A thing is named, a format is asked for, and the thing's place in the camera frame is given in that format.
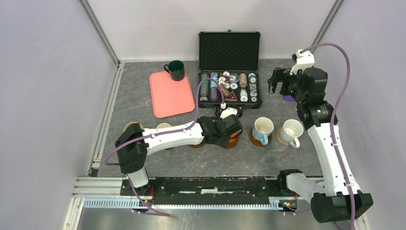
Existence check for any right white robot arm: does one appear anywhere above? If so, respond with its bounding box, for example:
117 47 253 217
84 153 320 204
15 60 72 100
268 67 373 224

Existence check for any black poker chip case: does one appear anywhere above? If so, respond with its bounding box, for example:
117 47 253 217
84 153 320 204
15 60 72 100
198 31 262 117

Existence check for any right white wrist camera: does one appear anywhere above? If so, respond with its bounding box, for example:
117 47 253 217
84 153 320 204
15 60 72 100
290 49 315 75

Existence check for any wooden coaster five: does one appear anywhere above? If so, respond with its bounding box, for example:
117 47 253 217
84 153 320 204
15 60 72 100
249 128 272 147

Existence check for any wooden coaster four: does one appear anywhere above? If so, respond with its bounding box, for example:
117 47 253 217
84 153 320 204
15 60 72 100
225 137 239 149

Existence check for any orange mug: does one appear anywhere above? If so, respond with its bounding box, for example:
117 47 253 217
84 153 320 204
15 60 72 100
229 132 240 143

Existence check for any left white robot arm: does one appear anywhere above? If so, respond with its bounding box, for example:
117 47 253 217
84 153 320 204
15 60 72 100
115 115 243 195

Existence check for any cream mug dark handle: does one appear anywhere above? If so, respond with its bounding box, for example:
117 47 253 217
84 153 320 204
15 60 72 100
155 122 172 129

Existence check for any light blue mug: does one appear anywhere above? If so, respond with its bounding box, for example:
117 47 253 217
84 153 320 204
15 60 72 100
253 117 274 145

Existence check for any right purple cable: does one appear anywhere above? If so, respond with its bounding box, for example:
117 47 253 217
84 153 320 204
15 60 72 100
282 43 358 230

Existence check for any wooden coaster three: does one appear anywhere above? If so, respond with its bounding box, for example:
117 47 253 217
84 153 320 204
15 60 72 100
189 144 205 148

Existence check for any beige ceramic mug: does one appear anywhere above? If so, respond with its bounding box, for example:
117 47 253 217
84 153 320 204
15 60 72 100
124 122 144 132

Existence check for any pink serving tray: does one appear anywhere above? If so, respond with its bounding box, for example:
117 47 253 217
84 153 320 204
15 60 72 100
149 71 195 118

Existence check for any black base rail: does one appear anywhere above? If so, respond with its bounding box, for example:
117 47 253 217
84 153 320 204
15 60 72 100
136 176 299 205

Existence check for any white mug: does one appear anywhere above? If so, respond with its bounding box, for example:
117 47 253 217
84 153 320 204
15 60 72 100
280 119 304 149

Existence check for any purple metronome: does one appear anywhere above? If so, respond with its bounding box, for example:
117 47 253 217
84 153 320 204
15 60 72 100
282 95 296 102

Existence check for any dark green mug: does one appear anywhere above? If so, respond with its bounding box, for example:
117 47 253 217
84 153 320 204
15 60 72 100
164 60 185 81

